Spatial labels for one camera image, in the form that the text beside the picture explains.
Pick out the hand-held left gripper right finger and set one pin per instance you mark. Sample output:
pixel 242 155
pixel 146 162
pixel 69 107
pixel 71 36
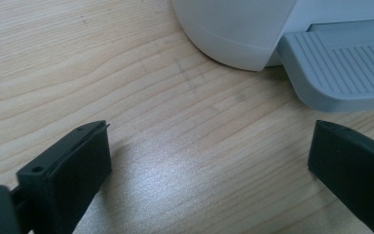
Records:
pixel 357 169

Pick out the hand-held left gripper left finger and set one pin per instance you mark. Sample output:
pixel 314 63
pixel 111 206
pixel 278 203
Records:
pixel 68 175

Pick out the white pedal trash can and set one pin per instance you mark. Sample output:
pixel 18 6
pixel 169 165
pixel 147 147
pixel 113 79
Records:
pixel 237 29

